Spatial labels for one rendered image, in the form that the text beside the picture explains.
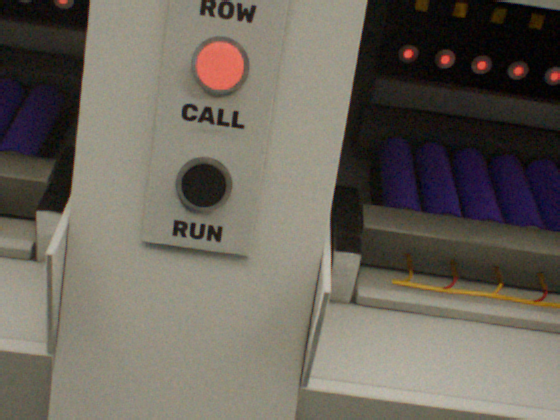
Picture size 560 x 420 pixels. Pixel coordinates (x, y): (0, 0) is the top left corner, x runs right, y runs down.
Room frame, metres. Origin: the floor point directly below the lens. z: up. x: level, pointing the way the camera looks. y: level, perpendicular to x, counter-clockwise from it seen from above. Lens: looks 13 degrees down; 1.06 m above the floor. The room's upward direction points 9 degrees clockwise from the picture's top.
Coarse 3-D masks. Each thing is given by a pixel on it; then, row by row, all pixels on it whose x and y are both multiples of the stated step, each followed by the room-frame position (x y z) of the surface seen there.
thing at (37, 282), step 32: (0, 32) 0.45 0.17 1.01; (32, 32) 0.45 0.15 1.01; (64, 32) 0.45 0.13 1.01; (64, 160) 0.36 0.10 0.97; (64, 192) 0.34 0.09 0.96; (0, 224) 0.35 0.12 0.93; (32, 224) 0.36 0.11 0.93; (64, 224) 0.29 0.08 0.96; (0, 256) 0.33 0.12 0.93; (32, 256) 0.34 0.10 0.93; (64, 256) 0.29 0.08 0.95; (0, 288) 0.32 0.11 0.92; (32, 288) 0.32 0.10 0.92; (0, 320) 0.30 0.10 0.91; (32, 320) 0.30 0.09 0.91; (0, 352) 0.29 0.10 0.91; (32, 352) 0.29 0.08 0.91; (0, 384) 0.29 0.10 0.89; (32, 384) 0.29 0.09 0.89; (0, 416) 0.30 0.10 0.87; (32, 416) 0.30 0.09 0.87
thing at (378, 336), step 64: (448, 0) 0.45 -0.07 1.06; (384, 64) 0.46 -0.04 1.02; (448, 64) 0.46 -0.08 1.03; (512, 64) 0.46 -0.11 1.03; (384, 128) 0.45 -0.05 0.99; (448, 128) 0.45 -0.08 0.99; (512, 128) 0.47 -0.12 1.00; (384, 192) 0.40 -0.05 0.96; (448, 192) 0.40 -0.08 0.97; (512, 192) 0.41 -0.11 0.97; (384, 256) 0.36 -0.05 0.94; (448, 256) 0.36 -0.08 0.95; (512, 256) 0.36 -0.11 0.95; (320, 320) 0.28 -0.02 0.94; (384, 320) 0.34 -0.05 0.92; (448, 320) 0.34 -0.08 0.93; (512, 320) 0.34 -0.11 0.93; (320, 384) 0.30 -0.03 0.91; (384, 384) 0.30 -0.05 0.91; (448, 384) 0.31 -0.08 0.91; (512, 384) 0.31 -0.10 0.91
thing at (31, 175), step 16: (0, 160) 0.36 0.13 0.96; (16, 160) 0.36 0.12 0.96; (32, 160) 0.36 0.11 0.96; (48, 160) 0.36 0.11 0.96; (0, 176) 0.35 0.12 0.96; (16, 176) 0.35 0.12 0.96; (32, 176) 0.35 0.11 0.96; (48, 176) 0.35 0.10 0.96; (0, 192) 0.35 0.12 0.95; (16, 192) 0.35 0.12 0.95; (32, 192) 0.35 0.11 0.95; (0, 208) 0.35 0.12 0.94; (16, 208) 0.35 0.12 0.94; (32, 208) 0.35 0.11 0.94
